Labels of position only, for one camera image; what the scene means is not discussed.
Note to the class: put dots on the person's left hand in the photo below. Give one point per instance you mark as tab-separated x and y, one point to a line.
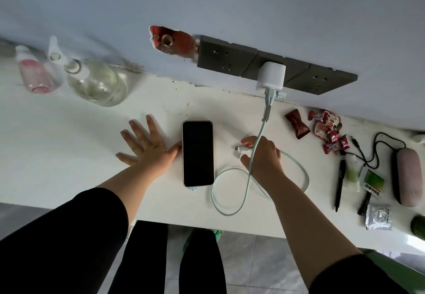
151	157

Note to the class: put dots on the person's right hand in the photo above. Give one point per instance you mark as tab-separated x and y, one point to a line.
265	161

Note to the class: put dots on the person's right thumb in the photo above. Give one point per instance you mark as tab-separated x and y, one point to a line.
246	163

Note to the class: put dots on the person's left little finger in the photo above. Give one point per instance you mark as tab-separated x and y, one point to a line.
126	157

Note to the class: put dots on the person's left thumb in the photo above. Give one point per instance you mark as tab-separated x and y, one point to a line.
175	148

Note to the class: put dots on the person's left middle finger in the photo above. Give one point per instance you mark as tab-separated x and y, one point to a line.
139	132

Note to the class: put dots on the person's left forearm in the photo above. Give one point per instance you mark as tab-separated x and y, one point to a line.
123	187

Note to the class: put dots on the person's right forearm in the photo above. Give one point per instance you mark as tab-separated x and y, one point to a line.
308	230

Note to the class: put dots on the black screen smartphone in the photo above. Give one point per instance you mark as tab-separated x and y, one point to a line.
198	153

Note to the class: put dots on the clear spray bottle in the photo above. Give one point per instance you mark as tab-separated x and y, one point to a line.
98	83

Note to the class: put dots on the brown candy wrapper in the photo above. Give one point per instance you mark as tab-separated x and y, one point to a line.
298	124

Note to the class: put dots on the green slipper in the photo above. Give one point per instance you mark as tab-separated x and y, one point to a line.
218	234

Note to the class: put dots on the small red candy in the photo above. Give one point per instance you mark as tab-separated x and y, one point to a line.
332	136
317	116
330	148
344	142

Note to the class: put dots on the large red white packet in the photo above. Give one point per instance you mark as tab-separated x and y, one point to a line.
328	125

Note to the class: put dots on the white charger adapter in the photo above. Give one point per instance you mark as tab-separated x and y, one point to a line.
271	74

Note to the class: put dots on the black pen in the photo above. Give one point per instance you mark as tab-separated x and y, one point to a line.
340	184

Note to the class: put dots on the person's left leg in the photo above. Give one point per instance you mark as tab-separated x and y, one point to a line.
142	257

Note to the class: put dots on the person's leg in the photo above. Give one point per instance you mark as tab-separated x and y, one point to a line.
202	267
142	257

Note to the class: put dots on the small clear green bottle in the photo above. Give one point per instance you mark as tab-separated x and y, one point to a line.
353	172

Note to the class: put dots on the person's right leg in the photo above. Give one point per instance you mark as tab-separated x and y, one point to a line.
202	267

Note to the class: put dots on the pink plastic bottle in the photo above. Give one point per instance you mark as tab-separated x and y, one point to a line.
33	73

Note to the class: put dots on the short black marker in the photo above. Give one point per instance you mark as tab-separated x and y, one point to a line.
364	204

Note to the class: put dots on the green white sachet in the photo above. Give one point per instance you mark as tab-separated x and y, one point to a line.
374	182

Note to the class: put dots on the silver foil packet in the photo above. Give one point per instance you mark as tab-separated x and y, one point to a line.
378	217

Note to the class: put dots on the pink oval case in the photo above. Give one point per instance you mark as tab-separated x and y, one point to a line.
408	177

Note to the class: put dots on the small white object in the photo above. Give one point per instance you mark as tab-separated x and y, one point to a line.
419	137

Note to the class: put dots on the dark green round object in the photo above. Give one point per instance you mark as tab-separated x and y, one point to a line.
419	228

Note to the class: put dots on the green plastic chair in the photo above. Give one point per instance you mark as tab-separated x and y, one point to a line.
398	270

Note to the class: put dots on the grey wall socket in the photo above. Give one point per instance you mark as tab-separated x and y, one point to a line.
224	56
320	79
295	68

